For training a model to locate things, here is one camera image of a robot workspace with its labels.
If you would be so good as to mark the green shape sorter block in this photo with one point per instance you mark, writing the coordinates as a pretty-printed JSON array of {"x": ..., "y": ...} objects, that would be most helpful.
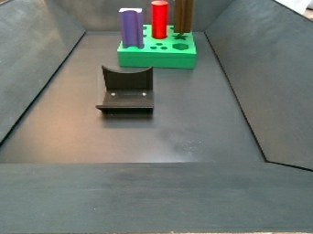
[{"x": 173, "y": 52}]

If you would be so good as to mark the purple notched block peg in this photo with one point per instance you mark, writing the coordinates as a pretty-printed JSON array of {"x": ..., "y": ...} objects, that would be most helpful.
[{"x": 132, "y": 27}]

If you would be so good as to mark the black curved fixture stand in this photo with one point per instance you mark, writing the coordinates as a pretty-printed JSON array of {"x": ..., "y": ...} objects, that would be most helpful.
[{"x": 129, "y": 90}]

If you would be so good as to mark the brown star prism peg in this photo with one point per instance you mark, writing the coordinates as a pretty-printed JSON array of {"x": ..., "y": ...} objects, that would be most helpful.
[{"x": 183, "y": 16}]

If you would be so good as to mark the red cylinder peg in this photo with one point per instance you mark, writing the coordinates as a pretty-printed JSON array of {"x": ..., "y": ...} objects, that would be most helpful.
[{"x": 159, "y": 18}]

